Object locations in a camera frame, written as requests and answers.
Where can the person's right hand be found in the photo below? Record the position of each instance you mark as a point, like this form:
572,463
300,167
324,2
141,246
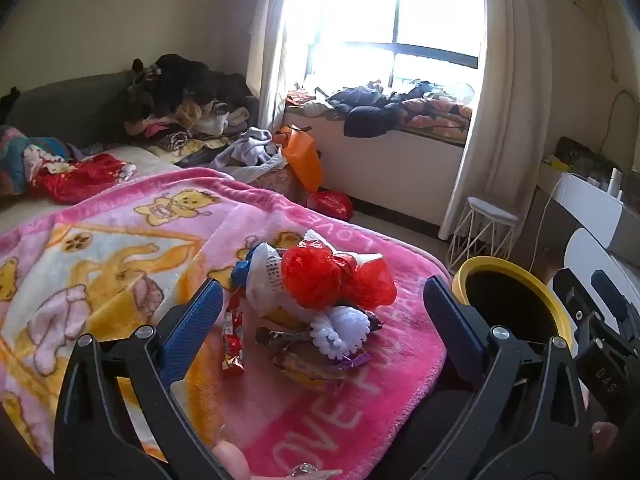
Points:
605,435

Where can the orange plastic bag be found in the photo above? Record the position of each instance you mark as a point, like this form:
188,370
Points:
302,157

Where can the red candy wrapper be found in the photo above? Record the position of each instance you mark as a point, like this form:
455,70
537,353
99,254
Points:
233,355

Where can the purple and gold snack wrapper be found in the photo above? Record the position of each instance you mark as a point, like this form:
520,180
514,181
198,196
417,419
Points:
310,367

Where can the blue wrapper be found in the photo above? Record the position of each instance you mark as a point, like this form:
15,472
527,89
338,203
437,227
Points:
242,272

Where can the floral fabric basket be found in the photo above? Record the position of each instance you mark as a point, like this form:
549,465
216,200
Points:
277,180

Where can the orange patterned quilt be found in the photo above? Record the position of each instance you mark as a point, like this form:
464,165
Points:
440,112

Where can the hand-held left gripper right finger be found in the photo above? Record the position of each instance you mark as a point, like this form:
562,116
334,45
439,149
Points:
452,332

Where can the grey cloth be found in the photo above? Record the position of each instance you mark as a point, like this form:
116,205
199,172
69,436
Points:
247,147

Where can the red cloth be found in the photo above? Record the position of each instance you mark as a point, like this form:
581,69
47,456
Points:
85,180

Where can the pile of dark clothes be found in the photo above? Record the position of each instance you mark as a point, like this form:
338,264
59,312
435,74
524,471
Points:
185,87

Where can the grey headboard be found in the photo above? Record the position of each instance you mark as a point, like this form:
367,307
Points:
65,107

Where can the colourful printed cloth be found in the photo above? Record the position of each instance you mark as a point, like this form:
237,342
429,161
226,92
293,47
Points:
17,157

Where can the window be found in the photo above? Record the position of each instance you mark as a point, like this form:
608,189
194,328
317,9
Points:
395,15

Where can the white bottle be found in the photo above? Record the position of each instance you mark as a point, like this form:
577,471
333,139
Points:
615,180

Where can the cream bed sheet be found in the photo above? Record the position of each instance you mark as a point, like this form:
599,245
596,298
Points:
150,162

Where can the brown twisted candy wrapper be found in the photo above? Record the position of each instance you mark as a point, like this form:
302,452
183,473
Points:
285,336

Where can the white foam fruit net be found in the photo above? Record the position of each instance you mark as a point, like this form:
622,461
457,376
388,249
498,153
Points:
340,332

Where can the dark jacket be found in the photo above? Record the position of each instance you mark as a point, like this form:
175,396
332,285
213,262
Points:
362,110

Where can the person's black pants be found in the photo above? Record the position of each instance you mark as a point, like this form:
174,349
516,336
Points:
425,435

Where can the yellow patterned blanket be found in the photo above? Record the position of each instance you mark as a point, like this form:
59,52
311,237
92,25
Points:
185,147

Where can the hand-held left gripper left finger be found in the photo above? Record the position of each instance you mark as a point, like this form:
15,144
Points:
192,332

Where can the red plastic bag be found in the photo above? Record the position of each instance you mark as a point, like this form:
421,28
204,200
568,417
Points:
330,205

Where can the pink printed blanket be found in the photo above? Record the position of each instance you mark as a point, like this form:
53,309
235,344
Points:
115,265

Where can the yellow snack packet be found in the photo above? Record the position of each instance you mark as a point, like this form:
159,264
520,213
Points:
282,316

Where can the white desk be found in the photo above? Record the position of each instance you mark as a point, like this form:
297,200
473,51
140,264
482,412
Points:
585,205

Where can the orange and white clothes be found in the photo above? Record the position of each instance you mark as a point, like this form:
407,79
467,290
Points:
305,102

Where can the narrow cream curtain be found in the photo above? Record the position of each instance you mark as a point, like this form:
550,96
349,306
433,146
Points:
272,45

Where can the yellow and black bin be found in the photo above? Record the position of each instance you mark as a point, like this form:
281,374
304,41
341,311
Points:
505,305

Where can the white window seat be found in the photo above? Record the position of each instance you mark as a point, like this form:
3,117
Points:
390,170

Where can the person's left hand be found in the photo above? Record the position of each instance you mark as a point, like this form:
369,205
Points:
235,462

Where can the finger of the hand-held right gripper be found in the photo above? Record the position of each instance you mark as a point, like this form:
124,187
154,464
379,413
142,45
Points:
612,295
575,305

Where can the white tissue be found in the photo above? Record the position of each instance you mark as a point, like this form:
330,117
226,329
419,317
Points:
262,280

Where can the wide cream curtain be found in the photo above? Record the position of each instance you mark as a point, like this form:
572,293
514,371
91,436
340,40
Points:
492,85

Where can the dark bag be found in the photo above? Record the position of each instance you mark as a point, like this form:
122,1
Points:
582,155

